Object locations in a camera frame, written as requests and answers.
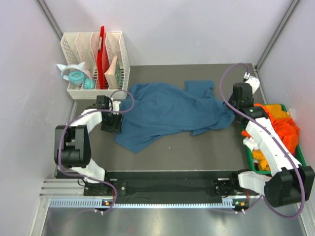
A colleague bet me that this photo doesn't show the white t shirt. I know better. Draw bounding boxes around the white t shirt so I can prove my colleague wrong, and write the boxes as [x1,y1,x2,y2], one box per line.
[243,137,259,152]

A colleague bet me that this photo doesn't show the beige book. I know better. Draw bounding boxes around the beige book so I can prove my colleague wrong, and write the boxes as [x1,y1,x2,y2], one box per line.
[104,56,118,89]

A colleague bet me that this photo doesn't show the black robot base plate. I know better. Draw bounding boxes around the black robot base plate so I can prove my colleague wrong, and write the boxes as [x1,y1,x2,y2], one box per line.
[81,171,256,204]

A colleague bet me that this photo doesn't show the grey slotted cable duct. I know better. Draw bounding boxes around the grey slotted cable duct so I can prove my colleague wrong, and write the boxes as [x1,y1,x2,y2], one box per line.
[49,198,249,209]

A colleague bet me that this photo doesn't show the green plastic basket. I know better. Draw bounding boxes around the green plastic basket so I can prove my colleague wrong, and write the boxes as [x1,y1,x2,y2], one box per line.
[241,104,306,175]

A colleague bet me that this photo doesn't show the aluminium frame post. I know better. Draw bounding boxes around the aluminium frame post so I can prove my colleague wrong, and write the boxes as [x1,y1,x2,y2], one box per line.
[254,0,301,72]
[35,0,63,41]

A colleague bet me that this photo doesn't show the aluminium frame post left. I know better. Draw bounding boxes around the aluminium frame post left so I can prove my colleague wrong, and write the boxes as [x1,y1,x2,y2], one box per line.
[35,0,63,41]

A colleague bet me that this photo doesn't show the white file organizer rack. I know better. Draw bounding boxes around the white file organizer rack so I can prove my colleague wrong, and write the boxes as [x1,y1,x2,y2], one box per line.
[61,31,130,100]

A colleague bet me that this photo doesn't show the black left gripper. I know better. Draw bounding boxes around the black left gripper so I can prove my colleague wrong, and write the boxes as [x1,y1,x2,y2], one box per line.
[101,111,124,134]

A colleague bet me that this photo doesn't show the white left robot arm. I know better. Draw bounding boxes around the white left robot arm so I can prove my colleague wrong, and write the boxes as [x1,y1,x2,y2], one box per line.
[54,95,123,195]

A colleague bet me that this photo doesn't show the orange t shirt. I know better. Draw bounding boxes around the orange t shirt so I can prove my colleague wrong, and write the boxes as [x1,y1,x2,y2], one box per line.
[254,103,300,155]

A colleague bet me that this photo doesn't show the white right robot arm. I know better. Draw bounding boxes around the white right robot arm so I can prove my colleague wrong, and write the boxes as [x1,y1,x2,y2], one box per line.
[228,73,315,207]

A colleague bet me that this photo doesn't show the red folder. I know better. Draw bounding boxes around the red folder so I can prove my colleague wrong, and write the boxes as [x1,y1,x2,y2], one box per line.
[96,26,109,89]

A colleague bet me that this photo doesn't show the teal cat ear headphones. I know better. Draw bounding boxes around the teal cat ear headphones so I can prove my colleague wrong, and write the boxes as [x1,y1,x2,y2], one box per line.
[56,62,96,89]

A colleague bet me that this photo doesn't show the aluminium frame post right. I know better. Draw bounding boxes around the aluminium frame post right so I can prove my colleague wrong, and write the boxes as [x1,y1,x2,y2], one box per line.
[254,0,301,72]

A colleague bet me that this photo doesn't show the blue t shirt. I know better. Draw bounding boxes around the blue t shirt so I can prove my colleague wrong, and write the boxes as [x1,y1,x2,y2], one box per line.
[115,80,234,153]

